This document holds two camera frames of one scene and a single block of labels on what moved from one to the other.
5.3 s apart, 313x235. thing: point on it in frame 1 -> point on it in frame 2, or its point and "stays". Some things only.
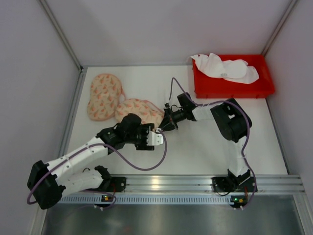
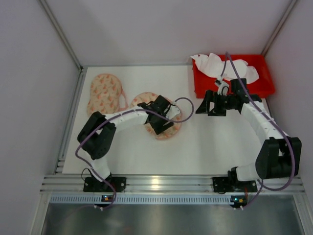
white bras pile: (234, 70) stays
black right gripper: (171, 122) -> (217, 104)
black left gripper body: (144, 137) -> (161, 125)
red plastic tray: (205, 86) stays
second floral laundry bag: (105, 92) stays
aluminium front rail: (267, 184) stays
